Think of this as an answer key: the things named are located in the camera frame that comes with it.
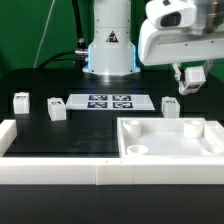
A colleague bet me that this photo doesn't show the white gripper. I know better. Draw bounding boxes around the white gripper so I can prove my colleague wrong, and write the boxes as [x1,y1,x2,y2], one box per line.
[138,0,224,95]

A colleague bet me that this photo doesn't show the white square tabletop part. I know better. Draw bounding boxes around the white square tabletop part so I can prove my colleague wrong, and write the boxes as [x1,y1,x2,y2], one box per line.
[117,118,224,158]

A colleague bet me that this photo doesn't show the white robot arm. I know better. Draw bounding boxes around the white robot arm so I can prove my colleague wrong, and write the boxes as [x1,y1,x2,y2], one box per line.
[84,0,224,95]

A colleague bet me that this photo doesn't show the white tag plate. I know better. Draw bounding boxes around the white tag plate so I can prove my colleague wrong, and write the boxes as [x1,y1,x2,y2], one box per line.
[66,94,155,111]

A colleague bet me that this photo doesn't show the white U-shaped fence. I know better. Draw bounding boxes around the white U-shaped fence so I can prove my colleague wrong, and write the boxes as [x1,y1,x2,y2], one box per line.
[0,120,224,185]

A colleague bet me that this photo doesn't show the black thick cable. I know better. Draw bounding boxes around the black thick cable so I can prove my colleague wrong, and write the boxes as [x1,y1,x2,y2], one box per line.
[37,0,90,69]

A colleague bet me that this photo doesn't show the thin white cable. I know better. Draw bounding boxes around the thin white cable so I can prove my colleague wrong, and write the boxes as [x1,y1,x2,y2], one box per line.
[33,0,57,69]

